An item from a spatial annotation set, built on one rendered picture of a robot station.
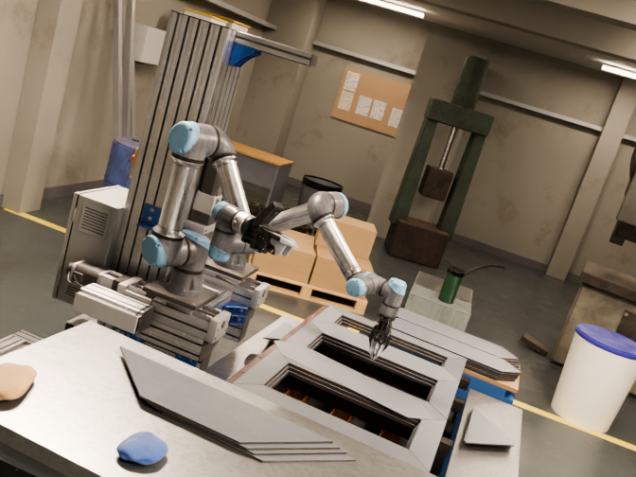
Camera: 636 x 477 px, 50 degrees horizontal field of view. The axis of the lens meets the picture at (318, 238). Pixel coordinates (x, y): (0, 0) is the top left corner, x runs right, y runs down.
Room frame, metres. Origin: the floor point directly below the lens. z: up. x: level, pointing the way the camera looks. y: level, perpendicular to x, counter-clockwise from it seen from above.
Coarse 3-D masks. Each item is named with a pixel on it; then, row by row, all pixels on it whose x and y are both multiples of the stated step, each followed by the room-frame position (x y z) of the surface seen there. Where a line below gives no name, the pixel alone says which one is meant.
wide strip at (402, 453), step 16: (240, 384) 2.23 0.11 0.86; (256, 384) 2.27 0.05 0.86; (272, 400) 2.18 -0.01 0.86; (288, 400) 2.22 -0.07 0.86; (320, 416) 2.18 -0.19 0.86; (352, 432) 2.14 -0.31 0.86; (368, 432) 2.18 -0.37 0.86; (384, 448) 2.10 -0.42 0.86; (400, 448) 2.13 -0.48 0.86; (416, 464) 2.06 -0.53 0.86
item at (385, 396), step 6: (384, 390) 2.55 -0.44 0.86; (390, 390) 2.57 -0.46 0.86; (372, 396) 2.47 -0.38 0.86; (378, 396) 2.48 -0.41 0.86; (384, 396) 2.50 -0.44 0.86; (390, 396) 2.52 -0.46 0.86; (396, 396) 2.53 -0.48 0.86; (378, 402) 2.43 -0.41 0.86; (384, 402) 2.44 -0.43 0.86; (390, 402) 2.46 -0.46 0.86
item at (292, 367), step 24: (288, 360) 2.56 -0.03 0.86; (384, 360) 2.89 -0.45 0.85; (432, 360) 3.16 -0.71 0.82; (264, 384) 2.29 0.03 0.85; (312, 384) 2.49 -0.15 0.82; (336, 384) 2.49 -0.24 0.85; (384, 384) 2.61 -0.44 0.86; (432, 384) 2.83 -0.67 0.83; (384, 408) 2.43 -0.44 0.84; (432, 408) 2.53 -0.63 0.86
